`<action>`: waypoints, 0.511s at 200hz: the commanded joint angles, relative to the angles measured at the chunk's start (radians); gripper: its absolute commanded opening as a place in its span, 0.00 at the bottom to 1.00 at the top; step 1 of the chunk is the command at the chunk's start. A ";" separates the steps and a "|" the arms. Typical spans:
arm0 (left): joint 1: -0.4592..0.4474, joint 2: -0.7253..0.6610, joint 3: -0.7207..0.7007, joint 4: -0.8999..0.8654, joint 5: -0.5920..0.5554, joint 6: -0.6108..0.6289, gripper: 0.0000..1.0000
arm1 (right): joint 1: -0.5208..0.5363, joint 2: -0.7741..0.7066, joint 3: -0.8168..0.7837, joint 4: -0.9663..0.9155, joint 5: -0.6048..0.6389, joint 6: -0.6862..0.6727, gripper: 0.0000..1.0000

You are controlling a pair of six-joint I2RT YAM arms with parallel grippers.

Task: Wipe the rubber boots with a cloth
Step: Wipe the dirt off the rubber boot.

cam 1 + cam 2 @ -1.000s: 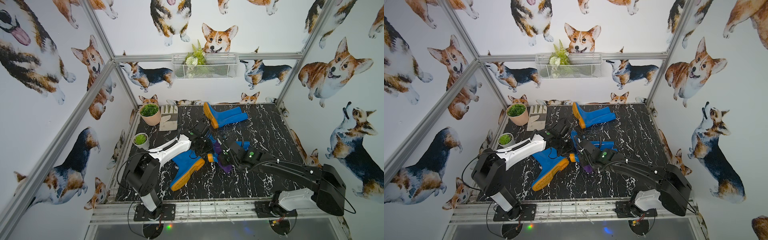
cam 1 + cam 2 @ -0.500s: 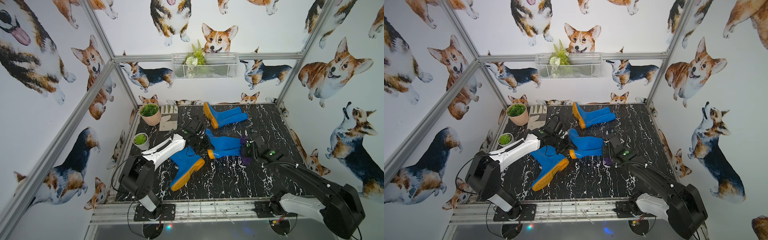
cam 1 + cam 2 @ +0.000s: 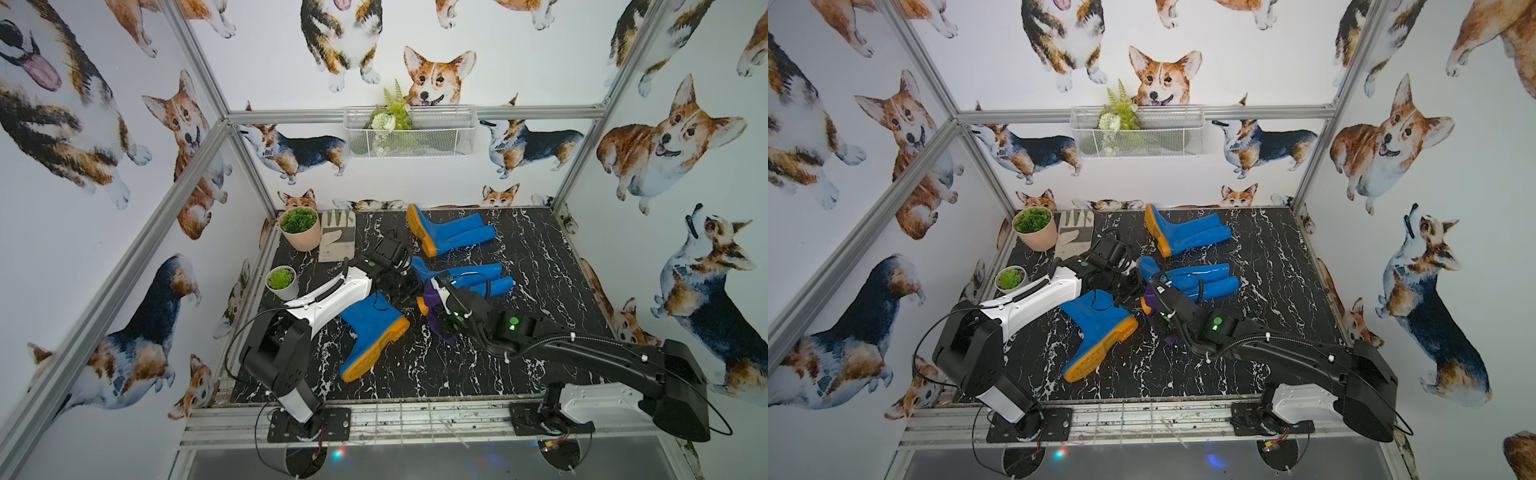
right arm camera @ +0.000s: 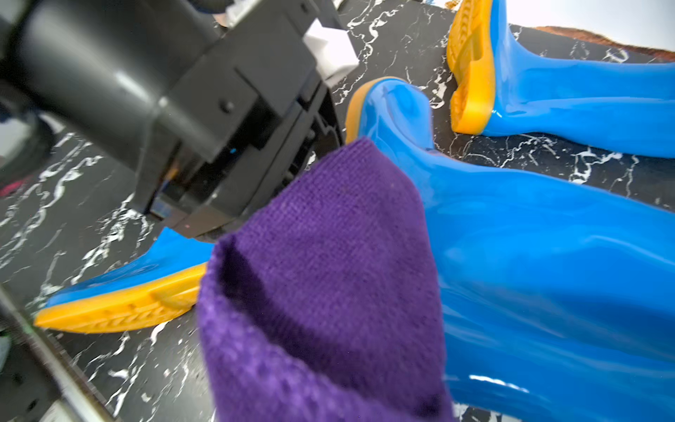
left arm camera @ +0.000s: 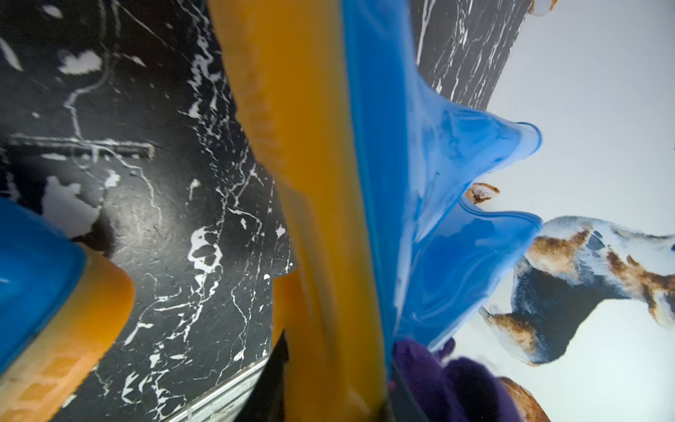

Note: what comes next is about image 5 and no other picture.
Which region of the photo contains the blue rubber boot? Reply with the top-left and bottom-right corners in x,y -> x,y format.
206,0 -> 544,422
1,199 -> 135,421

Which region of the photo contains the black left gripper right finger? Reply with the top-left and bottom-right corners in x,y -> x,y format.
388,374 -> 422,422

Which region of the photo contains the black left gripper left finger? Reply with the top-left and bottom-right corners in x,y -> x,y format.
235,332 -> 288,422

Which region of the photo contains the purple cloth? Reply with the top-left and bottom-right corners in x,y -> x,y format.
392,339 -> 521,421

